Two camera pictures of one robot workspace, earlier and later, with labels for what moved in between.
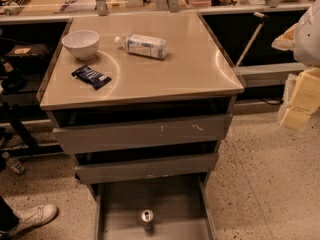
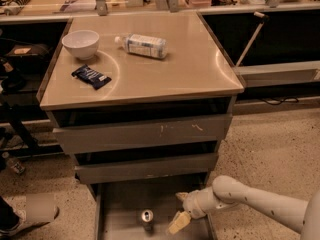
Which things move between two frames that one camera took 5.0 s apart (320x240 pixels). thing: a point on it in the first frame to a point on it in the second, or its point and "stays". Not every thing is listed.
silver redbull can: (147, 217) stays
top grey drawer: (142, 134) stays
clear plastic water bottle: (144, 45) stays
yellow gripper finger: (285, 42) to (201, 202)
